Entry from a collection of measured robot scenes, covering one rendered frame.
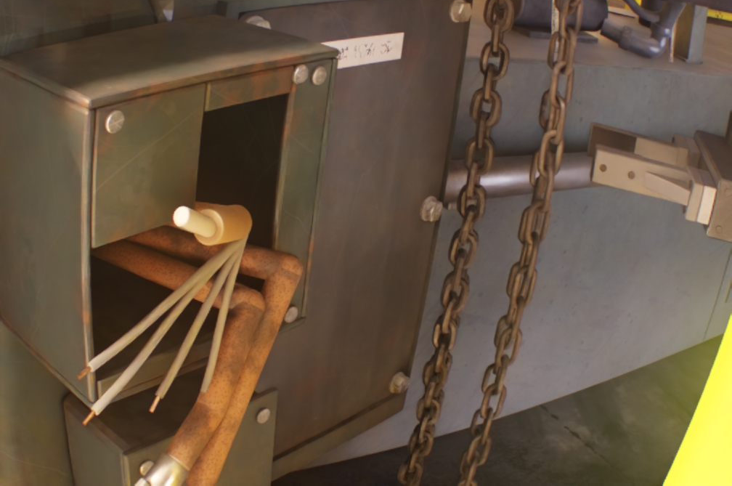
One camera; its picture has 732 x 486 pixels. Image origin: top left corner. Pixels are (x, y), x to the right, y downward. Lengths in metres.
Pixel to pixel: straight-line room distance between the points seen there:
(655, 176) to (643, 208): 0.86
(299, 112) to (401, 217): 0.24
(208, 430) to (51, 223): 0.10
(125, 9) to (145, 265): 0.11
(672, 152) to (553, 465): 0.80
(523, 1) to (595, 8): 0.16
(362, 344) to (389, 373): 0.05
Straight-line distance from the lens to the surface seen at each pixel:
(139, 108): 0.33
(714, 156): 0.72
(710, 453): 0.22
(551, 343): 1.52
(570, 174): 1.22
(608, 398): 1.66
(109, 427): 0.45
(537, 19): 1.40
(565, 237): 1.41
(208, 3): 0.44
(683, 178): 0.69
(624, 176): 0.68
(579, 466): 1.47
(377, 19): 0.53
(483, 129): 0.66
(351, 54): 0.52
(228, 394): 0.38
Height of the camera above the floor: 0.86
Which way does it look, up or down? 24 degrees down
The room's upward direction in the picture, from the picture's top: 8 degrees clockwise
